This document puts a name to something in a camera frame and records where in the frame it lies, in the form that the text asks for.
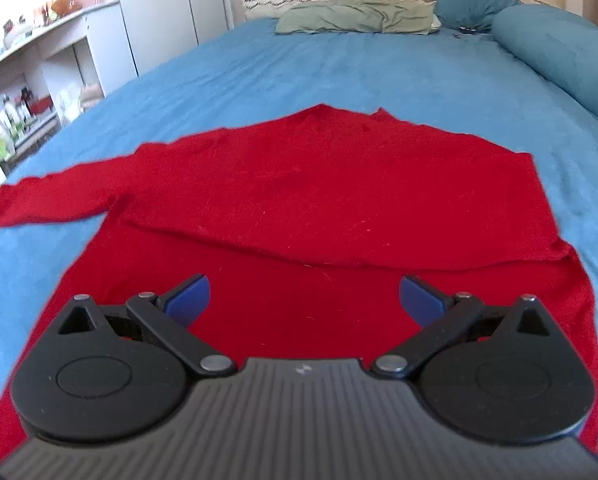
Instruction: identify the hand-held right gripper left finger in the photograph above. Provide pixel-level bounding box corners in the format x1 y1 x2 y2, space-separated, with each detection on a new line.
55 274 238 377

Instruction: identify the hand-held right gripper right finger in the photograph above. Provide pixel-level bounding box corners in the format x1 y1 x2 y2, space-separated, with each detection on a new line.
370 275 553 379

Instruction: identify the red sweater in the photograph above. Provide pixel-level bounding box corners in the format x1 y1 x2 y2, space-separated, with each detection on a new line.
0 103 598 466

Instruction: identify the white shelf unit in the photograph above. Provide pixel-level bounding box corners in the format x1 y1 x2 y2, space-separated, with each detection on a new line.
0 0 140 183

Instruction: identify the white wardrobe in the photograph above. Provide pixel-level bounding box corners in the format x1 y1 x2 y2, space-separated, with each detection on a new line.
110 0 236 77

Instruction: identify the blue rolled duvet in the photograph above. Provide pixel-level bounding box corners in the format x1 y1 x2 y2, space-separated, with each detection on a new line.
492 4 598 133

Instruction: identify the green pillow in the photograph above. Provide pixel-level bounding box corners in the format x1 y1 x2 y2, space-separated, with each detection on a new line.
275 1 441 36

